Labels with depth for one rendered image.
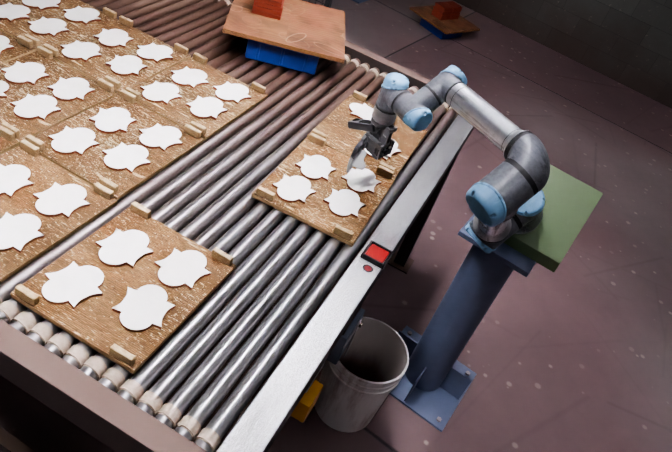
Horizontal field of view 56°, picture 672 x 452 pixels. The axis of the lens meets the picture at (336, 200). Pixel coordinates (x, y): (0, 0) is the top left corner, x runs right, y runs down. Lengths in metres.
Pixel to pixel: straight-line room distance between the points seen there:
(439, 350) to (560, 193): 0.81
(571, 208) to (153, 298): 1.41
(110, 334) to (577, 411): 2.24
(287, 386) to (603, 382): 2.14
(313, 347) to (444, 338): 1.05
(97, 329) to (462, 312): 1.41
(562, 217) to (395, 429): 1.08
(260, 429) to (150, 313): 0.38
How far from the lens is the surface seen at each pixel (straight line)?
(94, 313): 1.57
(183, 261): 1.68
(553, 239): 2.25
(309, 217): 1.91
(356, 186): 2.08
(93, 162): 1.97
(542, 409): 3.09
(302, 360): 1.58
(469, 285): 2.38
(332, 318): 1.68
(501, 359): 3.15
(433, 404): 2.81
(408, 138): 2.45
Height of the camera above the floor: 2.16
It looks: 37 degrees down
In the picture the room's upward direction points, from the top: 19 degrees clockwise
